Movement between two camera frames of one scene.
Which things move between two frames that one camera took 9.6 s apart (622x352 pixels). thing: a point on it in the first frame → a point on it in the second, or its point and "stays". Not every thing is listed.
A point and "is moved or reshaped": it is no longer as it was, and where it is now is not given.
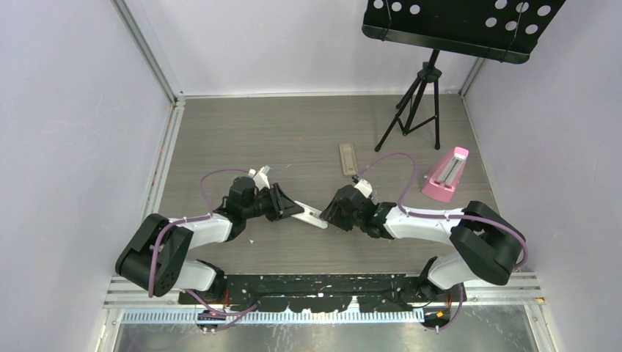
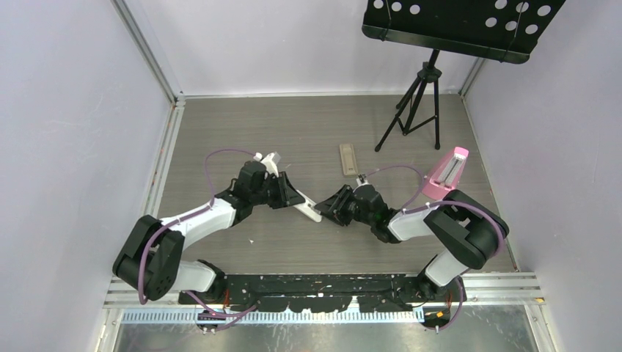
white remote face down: [311, 215] is moved or reshaped
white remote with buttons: [349, 159] stays
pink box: [444, 180] stays
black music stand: [504, 30] stays
